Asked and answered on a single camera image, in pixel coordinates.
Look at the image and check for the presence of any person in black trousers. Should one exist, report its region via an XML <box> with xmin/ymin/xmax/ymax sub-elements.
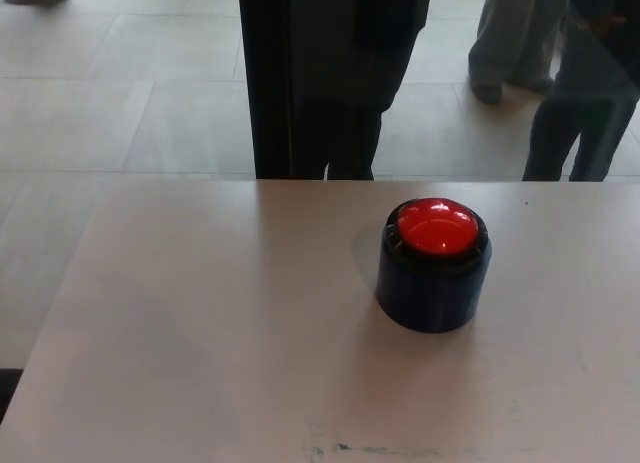
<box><xmin>289</xmin><ymin>0</ymin><xmax>434</xmax><ymax>182</ymax></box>

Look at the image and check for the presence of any person in grey baggy trousers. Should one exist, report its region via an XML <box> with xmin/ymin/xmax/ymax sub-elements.
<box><xmin>468</xmin><ymin>0</ymin><xmax>569</xmax><ymax>105</ymax></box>

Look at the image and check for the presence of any person in dark blue jeans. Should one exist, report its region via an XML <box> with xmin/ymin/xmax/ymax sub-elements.
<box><xmin>521</xmin><ymin>0</ymin><xmax>640</xmax><ymax>183</ymax></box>

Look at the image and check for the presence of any black door frame post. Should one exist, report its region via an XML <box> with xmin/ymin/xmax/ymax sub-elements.
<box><xmin>236</xmin><ymin>0</ymin><xmax>297</xmax><ymax>180</ymax></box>

